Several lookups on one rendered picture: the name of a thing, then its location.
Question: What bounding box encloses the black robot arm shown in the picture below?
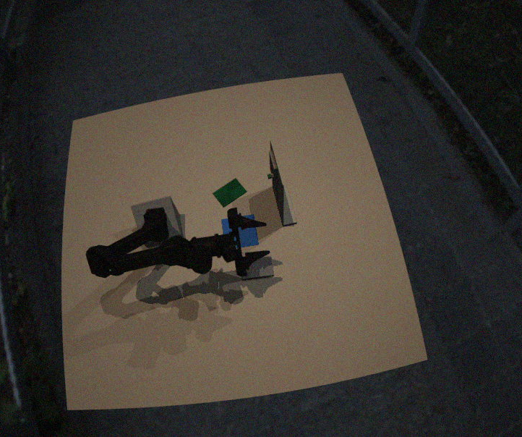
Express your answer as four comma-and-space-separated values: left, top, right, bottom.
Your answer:
86, 207, 238, 278

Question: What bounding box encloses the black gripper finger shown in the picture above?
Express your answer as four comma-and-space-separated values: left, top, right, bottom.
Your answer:
245, 250, 270, 270
239, 213, 267, 230

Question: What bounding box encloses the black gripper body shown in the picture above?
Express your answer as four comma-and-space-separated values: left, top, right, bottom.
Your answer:
211, 208, 247, 276

